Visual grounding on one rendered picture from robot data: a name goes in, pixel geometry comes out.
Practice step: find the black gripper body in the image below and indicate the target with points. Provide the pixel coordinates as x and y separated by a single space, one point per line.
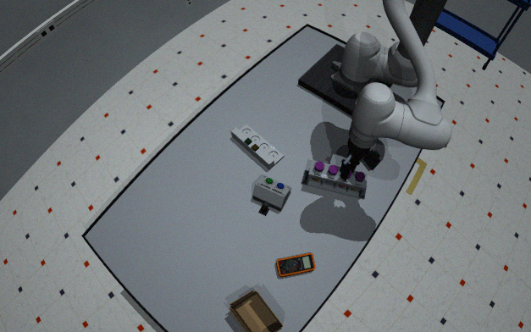
354 150

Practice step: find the orange digital multimeter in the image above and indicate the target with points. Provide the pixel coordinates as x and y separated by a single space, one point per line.
295 265

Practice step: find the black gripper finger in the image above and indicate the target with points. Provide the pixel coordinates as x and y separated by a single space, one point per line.
346 163
354 165

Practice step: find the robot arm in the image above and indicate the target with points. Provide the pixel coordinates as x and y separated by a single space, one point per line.
376 113

